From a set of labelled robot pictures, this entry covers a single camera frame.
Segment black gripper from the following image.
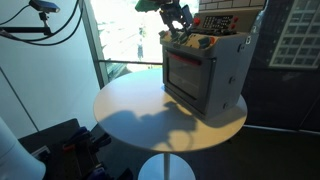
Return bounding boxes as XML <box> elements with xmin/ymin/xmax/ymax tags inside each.
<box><xmin>160</xmin><ymin>1</ymin><xmax>193</xmax><ymax>30</ymax></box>

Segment blue knob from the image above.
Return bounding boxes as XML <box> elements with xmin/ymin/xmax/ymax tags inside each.
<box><xmin>158</xmin><ymin>30</ymin><xmax>168</xmax><ymax>38</ymax></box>
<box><xmin>179</xmin><ymin>33</ymin><xmax>188</xmax><ymax>43</ymax></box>
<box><xmin>198</xmin><ymin>37</ymin><xmax>211</xmax><ymax>49</ymax></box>

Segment grey toy oven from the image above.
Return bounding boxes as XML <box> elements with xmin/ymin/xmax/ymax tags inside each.
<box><xmin>160</xmin><ymin>8</ymin><xmax>263</xmax><ymax>120</ymax></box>

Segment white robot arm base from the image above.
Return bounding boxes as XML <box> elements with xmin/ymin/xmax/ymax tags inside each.
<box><xmin>0</xmin><ymin>118</ymin><xmax>46</xmax><ymax>180</ymax></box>

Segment window railing bar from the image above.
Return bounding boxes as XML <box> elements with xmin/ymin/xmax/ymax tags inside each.
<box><xmin>98</xmin><ymin>60</ymin><xmax>163</xmax><ymax>65</ymax></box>

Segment round white table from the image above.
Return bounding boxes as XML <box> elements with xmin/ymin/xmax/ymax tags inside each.
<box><xmin>94</xmin><ymin>69</ymin><xmax>247</xmax><ymax>153</ymax></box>

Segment blue black clamp right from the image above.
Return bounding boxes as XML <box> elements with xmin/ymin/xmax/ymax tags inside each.
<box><xmin>90</xmin><ymin>133</ymin><xmax>111</xmax><ymax>151</ymax></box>

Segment blue black clamp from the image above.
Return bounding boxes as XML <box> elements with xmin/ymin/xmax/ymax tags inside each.
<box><xmin>62</xmin><ymin>126</ymin><xmax>91</xmax><ymax>152</ymax></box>
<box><xmin>90</xmin><ymin>133</ymin><xmax>111</xmax><ymax>151</ymax></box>

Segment blue black clamp left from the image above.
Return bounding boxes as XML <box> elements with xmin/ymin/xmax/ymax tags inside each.
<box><xmin>62</xmin><ymin>126</ymin><xmax>91</xmax><ymax>152</ymax></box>

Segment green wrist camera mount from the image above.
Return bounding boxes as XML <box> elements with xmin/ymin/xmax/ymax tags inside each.
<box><xmin>135</xmin><ymin>0</ymin><xmax>168</xmax><ymax>12</ymax></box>

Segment red oven door handle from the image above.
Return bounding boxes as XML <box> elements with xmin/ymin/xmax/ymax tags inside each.
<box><xmin>168</xmin><ymin>53</ymin><xmax>202</xmax><ymax>66</ymax></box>

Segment black camera on stand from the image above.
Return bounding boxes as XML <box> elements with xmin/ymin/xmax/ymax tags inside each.
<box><xmin>29</xmin><ymin>0</ymin><xmax>60</xmax><ymax>35</ymax></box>

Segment black camera cables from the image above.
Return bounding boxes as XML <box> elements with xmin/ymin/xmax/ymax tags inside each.
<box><xmin>0</xmin><ymin>0</ymin><xmax>84</xmax><ymax>47</ymax></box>

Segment white table pedestal foot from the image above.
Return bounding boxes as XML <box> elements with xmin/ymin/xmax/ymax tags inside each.
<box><xmin>138</xmin><ymin>153</ymin><xmax>196</xmax><ymax>180</ymax></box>

